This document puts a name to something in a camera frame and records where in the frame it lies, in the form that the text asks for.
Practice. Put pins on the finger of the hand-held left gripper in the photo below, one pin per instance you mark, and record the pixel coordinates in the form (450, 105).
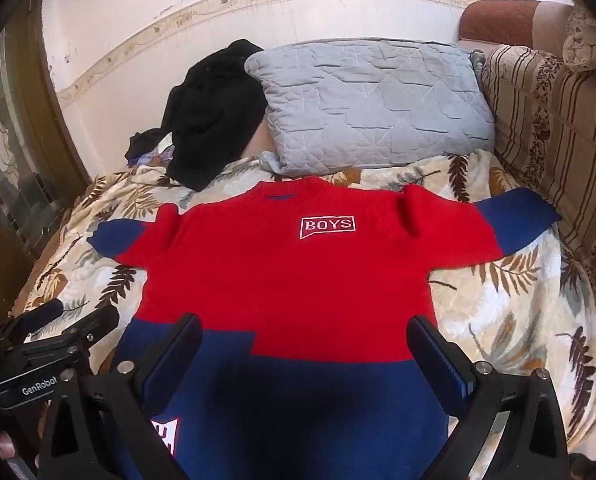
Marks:
(40, 314)
(85, 332)

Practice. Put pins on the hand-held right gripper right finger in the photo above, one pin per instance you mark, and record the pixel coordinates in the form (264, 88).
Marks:
(438, 355)

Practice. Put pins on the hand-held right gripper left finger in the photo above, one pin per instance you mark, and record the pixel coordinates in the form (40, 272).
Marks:
(170, 355)

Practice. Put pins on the red and blue knit sweater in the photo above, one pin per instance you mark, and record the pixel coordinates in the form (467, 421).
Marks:
(288, 280)

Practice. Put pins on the person's left hand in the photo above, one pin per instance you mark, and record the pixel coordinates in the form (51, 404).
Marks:
(0, 444)

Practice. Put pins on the leaf print blanket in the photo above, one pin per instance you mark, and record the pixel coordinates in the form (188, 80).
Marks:
(503, 310)

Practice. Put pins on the brown door with glass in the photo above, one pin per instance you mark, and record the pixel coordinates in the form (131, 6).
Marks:
(18, 170)

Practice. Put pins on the black garment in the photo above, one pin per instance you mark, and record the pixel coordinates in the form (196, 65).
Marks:
(208, 110)

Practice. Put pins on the striped floral sofa cushion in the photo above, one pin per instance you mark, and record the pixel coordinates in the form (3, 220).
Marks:
(553, 130)

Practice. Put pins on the grey quilted pillow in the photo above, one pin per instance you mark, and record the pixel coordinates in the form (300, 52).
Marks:
(373, 105)

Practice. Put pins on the cream floral cushion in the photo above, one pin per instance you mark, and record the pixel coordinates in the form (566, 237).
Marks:
(590, 40)

